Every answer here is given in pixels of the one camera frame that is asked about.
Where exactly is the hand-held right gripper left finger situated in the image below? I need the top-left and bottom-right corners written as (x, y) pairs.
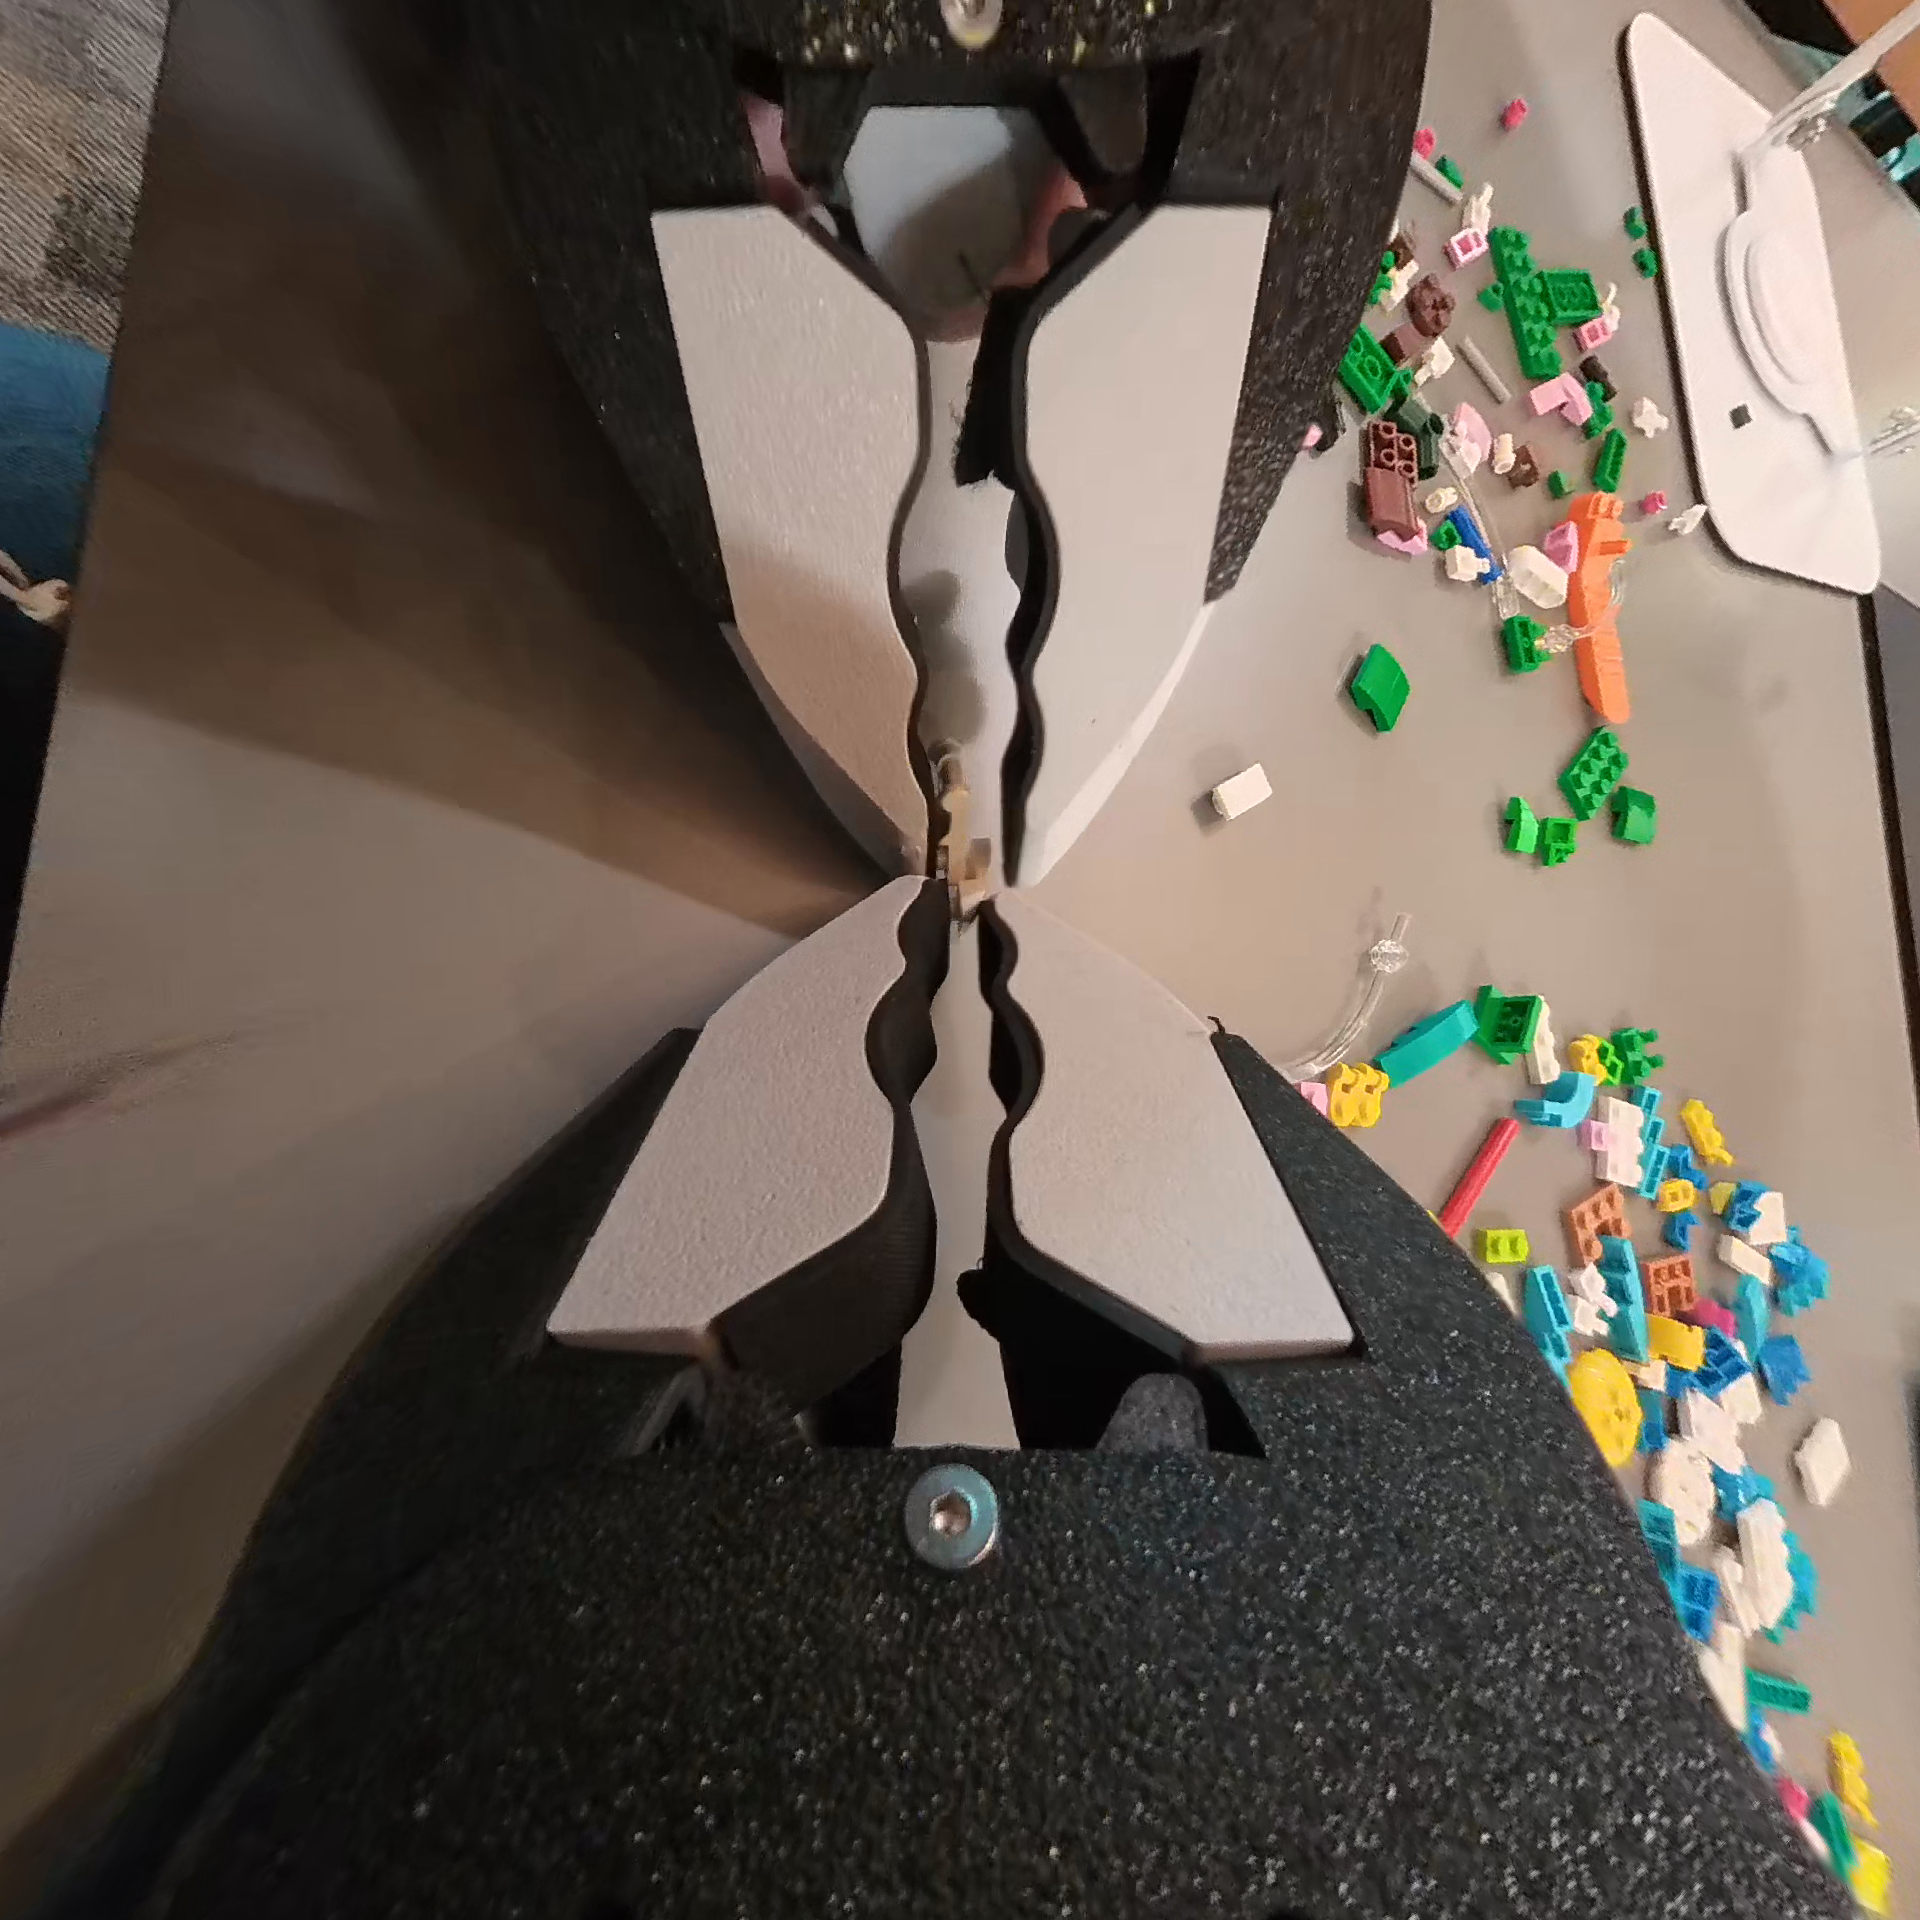
top-left (545, 878), bottom-right (954, 1370)

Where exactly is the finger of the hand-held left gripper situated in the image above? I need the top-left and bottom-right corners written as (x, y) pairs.
top-left (998, 198), bottom-right (1277, 888)
top-left (648, 206), bottom-right (935, 875)

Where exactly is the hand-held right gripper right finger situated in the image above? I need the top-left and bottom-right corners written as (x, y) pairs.
top-left (976, 896), bottom-right (1360, 1370)

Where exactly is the small tan lego piece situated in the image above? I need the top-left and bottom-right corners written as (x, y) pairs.
top-left (933, 743), bottom-right (994, 920)

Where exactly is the clear curved lego tube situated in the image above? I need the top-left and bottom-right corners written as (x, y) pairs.
top-left (1282, 910), bottom-right (1420, 1078)

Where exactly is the red lego bar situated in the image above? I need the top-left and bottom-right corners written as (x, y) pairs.
top-left (1438, 1115), bottom-right (1522, 1242)

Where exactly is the pile of green brown lego pieces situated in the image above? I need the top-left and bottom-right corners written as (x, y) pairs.
top-left (1303, 93), bottom-right (1714, 676)

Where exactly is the orange lego carrot piece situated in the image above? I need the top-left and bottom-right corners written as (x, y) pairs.
top-left (1552, 491), bottom-right (1641, 724)

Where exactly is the pile of blue yellow lego pieces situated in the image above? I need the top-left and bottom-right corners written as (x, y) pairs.
top-left (1303, 983), bottom-right (1910, 1911)

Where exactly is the blue cushion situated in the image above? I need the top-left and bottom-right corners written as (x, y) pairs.
top-left (0, 319), bottom-right (116, 589)

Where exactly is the white round stand base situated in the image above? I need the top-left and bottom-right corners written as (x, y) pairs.
top-left (1718, 141), bottom-right (1880, 455)

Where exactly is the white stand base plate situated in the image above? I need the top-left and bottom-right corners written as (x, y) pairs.
top-left (1620, 12), bottom-right (1885, 597)

